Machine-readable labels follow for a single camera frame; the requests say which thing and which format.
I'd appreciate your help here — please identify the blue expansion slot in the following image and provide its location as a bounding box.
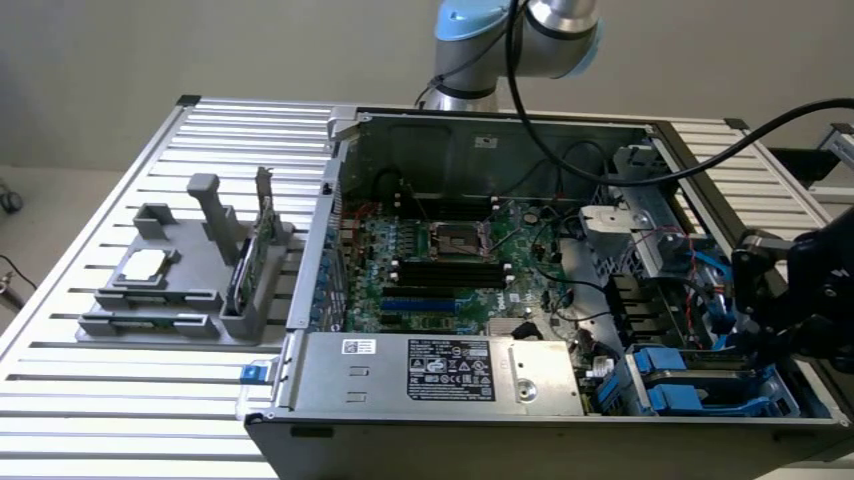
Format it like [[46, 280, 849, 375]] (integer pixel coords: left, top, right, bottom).
[[380, 297, 464, 312]]

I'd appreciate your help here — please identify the silver metal disk bay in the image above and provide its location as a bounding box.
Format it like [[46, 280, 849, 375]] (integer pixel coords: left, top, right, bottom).
[[577, 143, 740, 284]]

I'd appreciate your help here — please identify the silver power supply unit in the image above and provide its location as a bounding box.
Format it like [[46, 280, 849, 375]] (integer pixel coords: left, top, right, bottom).
[[270, 330, 590, 420]]

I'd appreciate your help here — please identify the black RAM slot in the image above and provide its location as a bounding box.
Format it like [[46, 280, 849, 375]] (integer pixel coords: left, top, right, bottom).
[[397, 207, 501, 222], [392, 279, 510, 290], [393, 259, 506, 270], [393, 266, 508, 277], [397, 195, 501, 209], [392, 273, 509, 283]]

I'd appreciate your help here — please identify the CPU socket with metal frame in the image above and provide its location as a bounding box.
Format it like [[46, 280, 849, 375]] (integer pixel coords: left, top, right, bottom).
[[426, 219, 500, 262]]

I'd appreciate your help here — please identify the thin black floor cable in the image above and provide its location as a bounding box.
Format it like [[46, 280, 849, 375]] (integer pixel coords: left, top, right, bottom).
[[0, 253, 39, 306]]

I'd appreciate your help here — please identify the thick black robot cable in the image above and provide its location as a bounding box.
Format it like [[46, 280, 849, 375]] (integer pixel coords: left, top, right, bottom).
[[504, 0, 854, 189]]

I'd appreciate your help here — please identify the green motherboard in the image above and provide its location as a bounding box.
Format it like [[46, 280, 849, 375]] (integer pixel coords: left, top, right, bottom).
[[330, 197, 602, 361]]

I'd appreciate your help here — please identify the silver chipset heat sink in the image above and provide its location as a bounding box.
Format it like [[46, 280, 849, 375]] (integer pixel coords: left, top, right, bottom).
[[488, 316, 540, 340]]

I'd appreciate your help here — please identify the blue data wire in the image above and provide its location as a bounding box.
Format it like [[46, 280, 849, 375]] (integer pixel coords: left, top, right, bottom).
[[690, 238, 743, 351]]

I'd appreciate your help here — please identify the blue disk caddy handle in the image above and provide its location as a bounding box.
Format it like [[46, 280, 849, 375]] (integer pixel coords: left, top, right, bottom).
[[650, 382, 706, 417]]

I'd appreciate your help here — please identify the green RAM stick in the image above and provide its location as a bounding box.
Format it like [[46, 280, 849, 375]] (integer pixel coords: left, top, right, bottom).
[[106, 320, 197, 333]]

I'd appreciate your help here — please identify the open black PC case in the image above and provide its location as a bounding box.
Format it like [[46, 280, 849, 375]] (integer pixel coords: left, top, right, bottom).
[[243, 105, 854, 480]]

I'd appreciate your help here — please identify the silver CPU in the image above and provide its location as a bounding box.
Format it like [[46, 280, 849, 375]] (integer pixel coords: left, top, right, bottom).
[[122, 248, 170, 282]]

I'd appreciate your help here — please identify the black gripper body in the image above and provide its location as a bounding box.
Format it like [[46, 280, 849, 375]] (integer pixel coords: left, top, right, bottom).
[[785, 204, 854, 360]]

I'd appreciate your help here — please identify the green graphics card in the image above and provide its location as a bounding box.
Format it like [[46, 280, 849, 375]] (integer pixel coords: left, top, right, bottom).
[[225, 166, 283, 317]]

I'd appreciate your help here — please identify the grey parts rack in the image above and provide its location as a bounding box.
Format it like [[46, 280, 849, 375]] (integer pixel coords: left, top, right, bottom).
[[77, 172, 314, 347]]

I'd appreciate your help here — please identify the metal slat table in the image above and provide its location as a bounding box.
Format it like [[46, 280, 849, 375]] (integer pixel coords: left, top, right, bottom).
[[0, 94, 854, 480]]

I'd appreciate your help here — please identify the aluminium frame rail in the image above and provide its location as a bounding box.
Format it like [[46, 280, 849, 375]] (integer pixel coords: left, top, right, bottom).
[[804, 122, 854, 204]]

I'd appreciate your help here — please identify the black expansion slot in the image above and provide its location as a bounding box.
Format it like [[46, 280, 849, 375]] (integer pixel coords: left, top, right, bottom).
[[381, 286, 470, 300]]

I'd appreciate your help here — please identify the disk in blue caddy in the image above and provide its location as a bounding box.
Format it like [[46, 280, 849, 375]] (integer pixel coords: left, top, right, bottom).
[[624, 344, 807, 419]]

